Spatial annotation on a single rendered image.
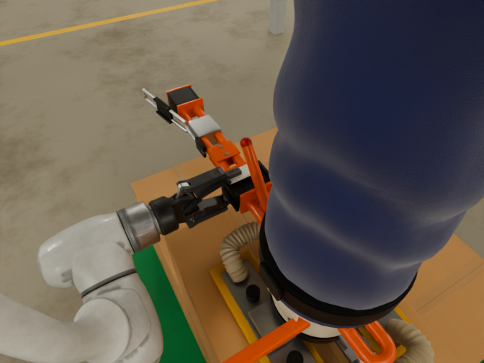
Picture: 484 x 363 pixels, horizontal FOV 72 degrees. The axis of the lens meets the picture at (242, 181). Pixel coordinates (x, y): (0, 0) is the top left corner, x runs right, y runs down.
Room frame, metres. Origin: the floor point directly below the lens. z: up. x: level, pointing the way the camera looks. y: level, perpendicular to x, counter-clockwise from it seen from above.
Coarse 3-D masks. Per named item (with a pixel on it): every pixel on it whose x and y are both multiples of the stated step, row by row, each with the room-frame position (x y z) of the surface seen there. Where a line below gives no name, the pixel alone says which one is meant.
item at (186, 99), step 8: (176, 88) 0.81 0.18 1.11; (184, 88) 0.81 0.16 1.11; (168, 96) 0.79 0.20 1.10; (176, 96) 0.78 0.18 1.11; (184, 96) 0.78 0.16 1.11; (192, 96) 0.78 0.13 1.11; (176, 104) 0.74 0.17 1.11; (184, 104) 0.74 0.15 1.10; (192, 104) 0.75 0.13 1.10; (200, 104) 0.76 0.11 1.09; (176, 112) 0.74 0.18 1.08; (192, 112) 0.75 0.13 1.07
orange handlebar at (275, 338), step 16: (208, 144) 0.60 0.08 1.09; (224, 144) 0.59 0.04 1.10; (224, 160) 0.57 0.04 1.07; (240, 160) 0.54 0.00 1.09; (256, 208) 0.41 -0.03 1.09; (304, 320) 0.19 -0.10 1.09; (272, 336) 0.16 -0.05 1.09; (288, 336) 0.16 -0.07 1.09; (352, 336) 0.16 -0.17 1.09; (384, 336) 0.16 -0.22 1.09; (240, 352) 0.14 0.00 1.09; (256, 352) 0.14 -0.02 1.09; (368, 352) 0.14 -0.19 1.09; (384, 352) 0.14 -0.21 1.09
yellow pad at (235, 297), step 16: (224, 272) 0.32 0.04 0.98; (256, 272) 0.32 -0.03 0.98; (224, 288) 0.29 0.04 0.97; (240, 288) 0.29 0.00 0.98; (256, 288) 0.28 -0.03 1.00; (240, 304) 0.26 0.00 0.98; (256, 304) 0.26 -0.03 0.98; (240, 320) 0.23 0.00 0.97; (256, 336) 0.20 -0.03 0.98; (288, 352) 0.17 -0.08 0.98; (304, 352) 0.17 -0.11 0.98
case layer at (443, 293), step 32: (192, 160) 1.09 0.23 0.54; (160, 192) 0.90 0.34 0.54; (160, 256) 0.78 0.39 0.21; (448, 256) 0.60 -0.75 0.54; (416, 288) 0.48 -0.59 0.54; (448, 288) 0.48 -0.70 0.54; (480, 288) 0.48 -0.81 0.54; (192, 320) 0.40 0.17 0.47; (448, 320) 0.37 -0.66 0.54; (480, 320) 0.37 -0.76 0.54; (480, 352) 0.28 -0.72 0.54
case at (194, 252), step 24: (216, 216) 0.49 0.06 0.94; (240, 216) 0.49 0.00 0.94; (168, 240) 0.42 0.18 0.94; (192, 240) 0.42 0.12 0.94; (216, 240) 0.42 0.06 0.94; (192, 264) 0.36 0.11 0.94; (216, 264) 0.36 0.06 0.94; (192, 288) 0.30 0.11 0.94; (216, 288) 0.30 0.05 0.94; (192, 312) 0.32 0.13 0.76; (216, 312) 0.25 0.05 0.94; (408, 312) 0.25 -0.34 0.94; (216, 336) 0.21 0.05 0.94; (240, 336) 0.21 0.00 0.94; (432, 336) 0.21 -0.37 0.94; (216, 360) 0.18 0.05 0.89; (336, 360) 0.16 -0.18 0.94; (456, 360) 0.16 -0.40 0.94
